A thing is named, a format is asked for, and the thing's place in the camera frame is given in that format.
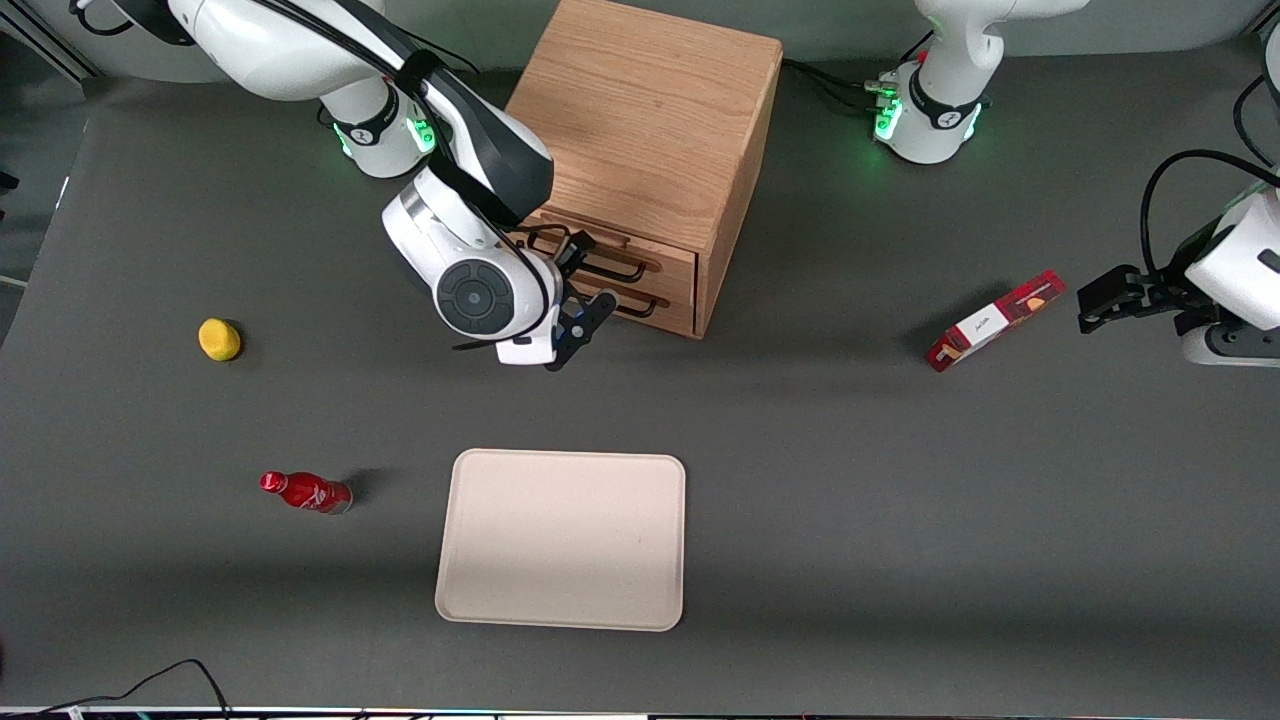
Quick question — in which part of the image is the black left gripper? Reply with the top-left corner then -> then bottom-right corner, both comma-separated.
1077,265 -> 1217,336

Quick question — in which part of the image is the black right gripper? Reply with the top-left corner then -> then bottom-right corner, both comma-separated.
543,232 -> 619,372

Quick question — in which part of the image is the wooden drawer cabinet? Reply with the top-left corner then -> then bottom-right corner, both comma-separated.
505,0 -> 785,343

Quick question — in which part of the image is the red tartan biscuit box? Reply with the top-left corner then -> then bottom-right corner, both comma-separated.
926,269 -> 1067,374

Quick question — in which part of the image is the beige plastic tray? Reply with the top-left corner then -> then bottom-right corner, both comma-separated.
434,448 -> 688,633

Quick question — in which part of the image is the red soda bottle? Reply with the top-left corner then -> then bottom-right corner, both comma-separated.
259,470 -> 354,516

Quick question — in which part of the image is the yellow lemon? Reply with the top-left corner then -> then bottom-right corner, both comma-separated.
198,317 -> 242,363

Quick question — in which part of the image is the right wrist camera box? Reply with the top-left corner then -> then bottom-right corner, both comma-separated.
494,333 -> 563,367

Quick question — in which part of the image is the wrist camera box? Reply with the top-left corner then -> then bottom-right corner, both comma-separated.
1178,322 -> 1280,368
494,333 -> 563,367

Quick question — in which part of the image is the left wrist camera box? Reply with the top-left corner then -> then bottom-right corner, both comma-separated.
1178,322 -> 1280,368

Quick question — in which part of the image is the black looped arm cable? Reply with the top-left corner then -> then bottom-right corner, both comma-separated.
1140,149 -> 1280,283
1234,74 -> 1280,168

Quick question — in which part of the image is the black cable along right arm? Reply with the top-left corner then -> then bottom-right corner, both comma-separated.
265,0 -> 561,351

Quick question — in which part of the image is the black cable on table edge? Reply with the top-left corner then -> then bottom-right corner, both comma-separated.
0,657 -> 233,720

